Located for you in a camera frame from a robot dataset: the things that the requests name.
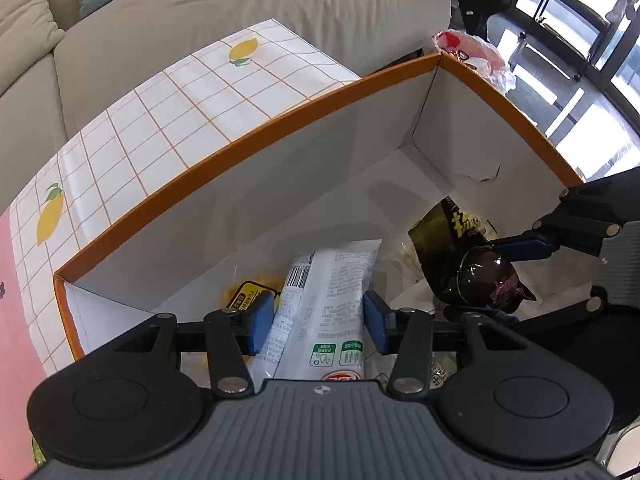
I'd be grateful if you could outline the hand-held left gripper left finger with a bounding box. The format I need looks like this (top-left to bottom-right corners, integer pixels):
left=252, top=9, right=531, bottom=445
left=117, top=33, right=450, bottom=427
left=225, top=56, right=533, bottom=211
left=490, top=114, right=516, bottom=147
left=107, top=291, right=277, bottom=395

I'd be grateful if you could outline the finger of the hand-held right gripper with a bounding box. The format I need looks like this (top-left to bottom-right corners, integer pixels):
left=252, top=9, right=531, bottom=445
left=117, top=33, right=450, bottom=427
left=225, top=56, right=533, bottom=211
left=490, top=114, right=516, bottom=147
left=444, top=296, right=607, bottom=336
left=492, top=167, right=640, bottom=262

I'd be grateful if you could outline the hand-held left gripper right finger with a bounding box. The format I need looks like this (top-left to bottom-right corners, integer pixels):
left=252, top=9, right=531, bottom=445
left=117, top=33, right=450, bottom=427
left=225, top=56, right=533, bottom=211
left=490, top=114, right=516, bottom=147
left=363, top=290, right=533, bottom=395

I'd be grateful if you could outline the yellow snack packet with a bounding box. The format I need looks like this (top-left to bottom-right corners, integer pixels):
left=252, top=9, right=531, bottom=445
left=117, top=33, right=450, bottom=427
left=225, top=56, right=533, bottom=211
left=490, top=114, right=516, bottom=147
left=220, top=272, right=281, bottom=314

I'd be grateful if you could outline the dark brown glossy packet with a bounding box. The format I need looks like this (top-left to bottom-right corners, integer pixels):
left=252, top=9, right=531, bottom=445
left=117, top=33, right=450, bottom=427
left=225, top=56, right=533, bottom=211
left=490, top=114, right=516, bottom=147
left=440, top=247, right=539, bottom=319

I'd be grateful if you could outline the silver white snack packet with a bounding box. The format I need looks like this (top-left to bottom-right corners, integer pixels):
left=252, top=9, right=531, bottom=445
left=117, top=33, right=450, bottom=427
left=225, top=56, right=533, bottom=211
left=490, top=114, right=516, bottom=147
left=247, top=239, right=383, bottom=384

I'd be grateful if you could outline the dark green snack packet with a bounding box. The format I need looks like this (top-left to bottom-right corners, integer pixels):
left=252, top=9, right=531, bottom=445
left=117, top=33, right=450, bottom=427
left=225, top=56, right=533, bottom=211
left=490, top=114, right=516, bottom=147
left=407, top=194, right=496, bottom=302

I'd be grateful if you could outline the orange cardboard box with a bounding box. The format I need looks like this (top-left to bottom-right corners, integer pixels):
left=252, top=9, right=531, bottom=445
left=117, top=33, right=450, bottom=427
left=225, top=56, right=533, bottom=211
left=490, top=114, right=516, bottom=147
left=52, top=51, right=601, bottom=396

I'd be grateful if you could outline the red and white plastic bag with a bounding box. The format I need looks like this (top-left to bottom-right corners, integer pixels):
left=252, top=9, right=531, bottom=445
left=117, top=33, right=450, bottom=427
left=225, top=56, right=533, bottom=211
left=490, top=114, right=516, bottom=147
left=432, top=30, right=517, bottom=94

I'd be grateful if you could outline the black wheeled metal rack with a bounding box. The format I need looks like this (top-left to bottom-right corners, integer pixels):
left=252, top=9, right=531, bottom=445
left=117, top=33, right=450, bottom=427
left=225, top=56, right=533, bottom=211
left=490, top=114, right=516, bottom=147
left=510, top=0, right=626, bottom=84

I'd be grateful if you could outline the black garment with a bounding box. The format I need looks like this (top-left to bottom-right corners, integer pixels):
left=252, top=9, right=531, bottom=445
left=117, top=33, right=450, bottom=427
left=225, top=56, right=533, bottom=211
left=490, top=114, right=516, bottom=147
left=452, top=0, right=521, bottom=44

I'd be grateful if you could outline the beige sofa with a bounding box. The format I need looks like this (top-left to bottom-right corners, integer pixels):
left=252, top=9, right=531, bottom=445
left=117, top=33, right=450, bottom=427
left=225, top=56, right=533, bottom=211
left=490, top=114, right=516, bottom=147
left=0, top=0, right=453, bottom=151

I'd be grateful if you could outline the beige pillow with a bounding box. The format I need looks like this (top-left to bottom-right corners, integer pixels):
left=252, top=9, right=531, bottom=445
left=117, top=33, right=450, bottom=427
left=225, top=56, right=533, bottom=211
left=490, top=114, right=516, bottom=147
left=0, top=0, right=67, bottom=97

